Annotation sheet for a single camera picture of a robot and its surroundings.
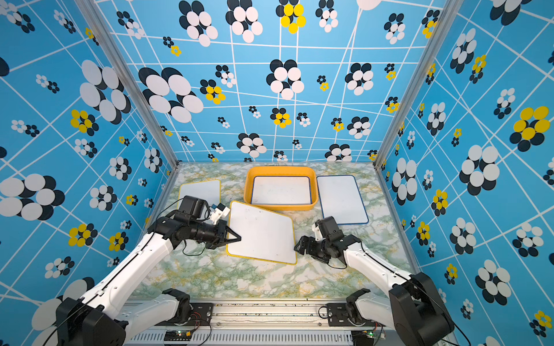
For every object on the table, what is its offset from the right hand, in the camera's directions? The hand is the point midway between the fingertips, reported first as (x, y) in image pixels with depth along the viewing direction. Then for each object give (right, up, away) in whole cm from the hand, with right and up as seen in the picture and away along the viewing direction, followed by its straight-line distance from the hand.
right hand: (305, 250), depth 84 cm
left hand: (-22, +9, -12) cm, 27 cm away
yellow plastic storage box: (-18, +32, +29) cm, 47 cm away
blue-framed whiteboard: (+20, +19, +21) cm, 35 cm away
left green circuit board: (-45, -25, -12) cm, 53 cm away
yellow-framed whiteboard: (-46, +22, +26) cm, 58 cm away
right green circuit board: (+18, -24, -14) cm, 33 cm away
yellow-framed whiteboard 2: (-16, +6, -1) cm, 17 cm away
